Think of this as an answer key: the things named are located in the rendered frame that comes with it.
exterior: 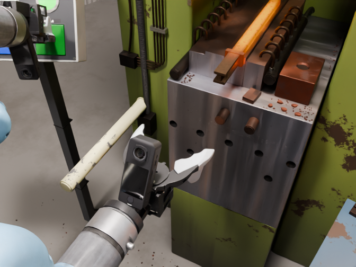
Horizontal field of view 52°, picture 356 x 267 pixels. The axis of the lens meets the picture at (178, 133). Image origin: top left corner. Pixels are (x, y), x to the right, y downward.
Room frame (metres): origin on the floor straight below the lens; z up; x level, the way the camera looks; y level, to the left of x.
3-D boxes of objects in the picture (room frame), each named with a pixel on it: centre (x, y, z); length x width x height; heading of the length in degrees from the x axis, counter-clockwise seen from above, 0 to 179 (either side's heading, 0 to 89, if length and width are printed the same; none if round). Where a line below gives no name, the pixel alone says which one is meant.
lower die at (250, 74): (0.97, -0.21, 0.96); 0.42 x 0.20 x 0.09; 153
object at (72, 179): (0.86, 0.23, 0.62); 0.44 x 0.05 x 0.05; 153
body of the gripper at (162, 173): (0.37, 0.06, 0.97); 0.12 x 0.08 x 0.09; 153
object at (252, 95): (0.71, -0.18, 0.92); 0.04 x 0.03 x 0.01; 145
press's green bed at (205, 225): (0.95, -0.27, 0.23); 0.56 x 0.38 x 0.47; 153
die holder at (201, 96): (0.95, -0.27, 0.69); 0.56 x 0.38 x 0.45; 153
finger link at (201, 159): (0.43, -0.03, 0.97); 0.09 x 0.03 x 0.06; 117
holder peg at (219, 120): (0.70, -0.11, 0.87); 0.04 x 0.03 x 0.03; 153
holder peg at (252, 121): (0.66, -0.18, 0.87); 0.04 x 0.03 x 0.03; 153
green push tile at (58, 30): (0.84, 0.32, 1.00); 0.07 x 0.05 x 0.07; 88
